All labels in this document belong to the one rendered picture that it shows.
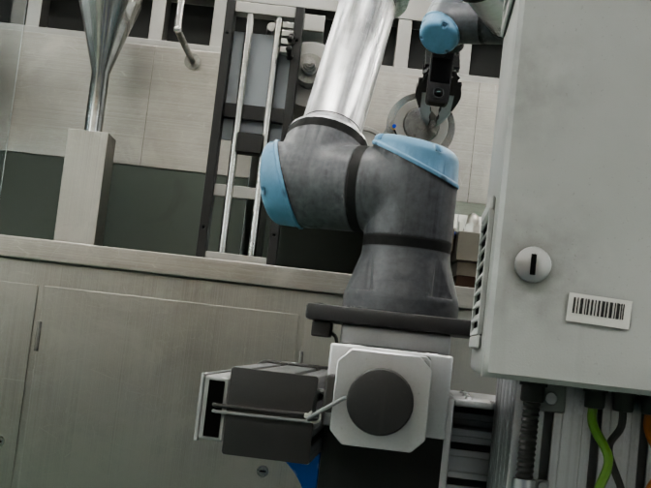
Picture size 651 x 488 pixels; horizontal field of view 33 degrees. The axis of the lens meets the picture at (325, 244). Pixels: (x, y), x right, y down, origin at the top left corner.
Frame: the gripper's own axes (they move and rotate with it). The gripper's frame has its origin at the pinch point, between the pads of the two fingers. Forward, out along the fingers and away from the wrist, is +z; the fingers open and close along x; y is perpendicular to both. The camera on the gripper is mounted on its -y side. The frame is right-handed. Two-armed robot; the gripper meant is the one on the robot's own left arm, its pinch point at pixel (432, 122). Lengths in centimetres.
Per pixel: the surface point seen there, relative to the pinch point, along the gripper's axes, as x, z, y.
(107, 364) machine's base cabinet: 57, 19, -58
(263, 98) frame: 35.5, -4.6, -4.2
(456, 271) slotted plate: -8.9, 23.8, -19.8
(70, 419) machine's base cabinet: 63, 26, -67
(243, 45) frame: 40.7, -12.7, 2.2
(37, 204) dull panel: 90, 43, 6
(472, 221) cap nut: -10.6, 14.0, -14.1
